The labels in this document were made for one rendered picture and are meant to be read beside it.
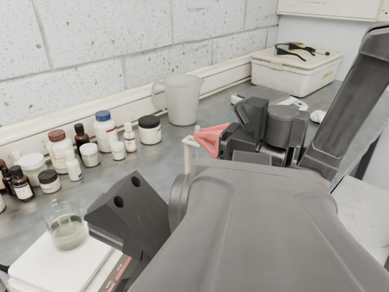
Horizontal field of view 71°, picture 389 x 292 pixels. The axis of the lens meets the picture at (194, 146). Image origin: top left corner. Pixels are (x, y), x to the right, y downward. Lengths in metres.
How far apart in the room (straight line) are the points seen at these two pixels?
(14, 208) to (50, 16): 0.48
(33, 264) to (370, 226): 0.62
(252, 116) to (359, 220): 0.34
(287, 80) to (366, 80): 0.85
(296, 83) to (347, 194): 0.64
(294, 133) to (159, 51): 0.67
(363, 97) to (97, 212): 0.38
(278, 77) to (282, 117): 0.82
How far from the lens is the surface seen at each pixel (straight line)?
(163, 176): 0.72
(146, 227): 0.22
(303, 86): 1.26
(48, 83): 0.86
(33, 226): 0.68
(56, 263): 0.47
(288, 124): 0.49
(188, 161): 0.65
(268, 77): 1.33
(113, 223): 0.22
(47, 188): 0.74
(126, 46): 0.96
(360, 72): 0.45
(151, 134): 0.84
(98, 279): 0.46
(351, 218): 0.69
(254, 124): 0.51
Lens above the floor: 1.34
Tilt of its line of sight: 32 degrees down
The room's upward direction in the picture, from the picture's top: straight up
